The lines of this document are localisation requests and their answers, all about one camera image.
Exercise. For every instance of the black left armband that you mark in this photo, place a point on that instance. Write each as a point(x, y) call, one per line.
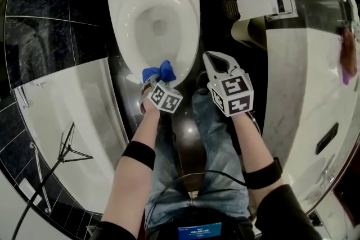
point(139, 155)

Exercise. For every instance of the white sink basin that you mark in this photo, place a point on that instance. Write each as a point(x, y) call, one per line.
point(310, 180)

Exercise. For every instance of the black light stand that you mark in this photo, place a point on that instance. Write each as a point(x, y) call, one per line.
point(66, 151)

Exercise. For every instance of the white bathtub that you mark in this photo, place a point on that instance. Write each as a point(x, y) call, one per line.
point(84, 109)

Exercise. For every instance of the purple cloth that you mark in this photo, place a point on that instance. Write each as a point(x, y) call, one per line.
point(347, 77)

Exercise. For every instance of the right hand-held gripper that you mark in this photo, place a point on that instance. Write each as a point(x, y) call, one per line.
point(233, 92)

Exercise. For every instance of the person's left forearm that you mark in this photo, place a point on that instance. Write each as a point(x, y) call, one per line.
point(132, 185)

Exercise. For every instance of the blue cloth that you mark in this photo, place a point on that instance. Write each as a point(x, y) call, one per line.
point(163, 71)

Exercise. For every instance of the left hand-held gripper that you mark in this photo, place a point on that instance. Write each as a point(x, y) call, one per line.
point(166, 98)

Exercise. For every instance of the white wall soap holder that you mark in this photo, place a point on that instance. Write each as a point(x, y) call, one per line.
point(30, 191)

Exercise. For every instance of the person's dark jacket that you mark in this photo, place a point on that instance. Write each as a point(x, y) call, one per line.
point(287, 213)

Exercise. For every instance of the chrome grab bar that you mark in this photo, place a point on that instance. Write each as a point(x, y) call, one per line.
point(40, 177)

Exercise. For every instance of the cream waste bin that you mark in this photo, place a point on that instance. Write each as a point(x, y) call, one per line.
point(247, 33)

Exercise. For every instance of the person's right forearm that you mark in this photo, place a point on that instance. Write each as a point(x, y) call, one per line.
point(253, 143)

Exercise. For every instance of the person's right shoe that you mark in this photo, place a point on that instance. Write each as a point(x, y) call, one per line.
point(202, 78)

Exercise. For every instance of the white toilet bowl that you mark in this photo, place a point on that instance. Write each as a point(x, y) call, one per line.
point(157, 33)

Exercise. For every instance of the black right armband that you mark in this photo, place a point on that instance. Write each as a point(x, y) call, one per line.
point(263, 174)

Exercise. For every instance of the black smartphone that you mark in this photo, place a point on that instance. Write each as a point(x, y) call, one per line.
point(326, 138)

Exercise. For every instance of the round metal floor drain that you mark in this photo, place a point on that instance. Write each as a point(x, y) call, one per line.
point(230, 8)

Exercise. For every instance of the white paper sheet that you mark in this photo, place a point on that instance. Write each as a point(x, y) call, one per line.
point(253, 5)

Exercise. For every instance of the black armband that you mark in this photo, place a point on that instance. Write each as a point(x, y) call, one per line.
point(263, 174)
point(139, 155)

